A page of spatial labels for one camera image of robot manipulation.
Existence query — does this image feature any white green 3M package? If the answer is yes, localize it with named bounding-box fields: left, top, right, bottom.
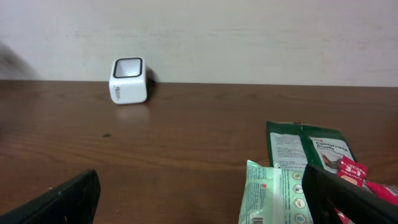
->
left=266, top=121, right=356, bottom=174

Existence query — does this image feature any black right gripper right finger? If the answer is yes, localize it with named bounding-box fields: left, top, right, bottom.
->
left=302, top=164, right=397, bottom=224

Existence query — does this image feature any red tube package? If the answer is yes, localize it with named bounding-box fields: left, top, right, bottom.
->
left=334, top=155, right=369, bottom=224

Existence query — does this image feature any white barcode scanner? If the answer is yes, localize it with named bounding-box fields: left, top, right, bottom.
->
left=109, top=57, right=147, bottom=105

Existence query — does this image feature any mint green wipes pack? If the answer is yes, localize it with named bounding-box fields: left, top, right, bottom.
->
left=238, top=161, right=313, bottom=224

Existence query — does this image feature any red candy bag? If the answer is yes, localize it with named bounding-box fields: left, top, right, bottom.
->
left=367, top=181, right=398, bottom=205

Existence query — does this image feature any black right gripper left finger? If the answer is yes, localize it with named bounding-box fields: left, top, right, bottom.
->
left=1, top=169, right=101, bottom=224

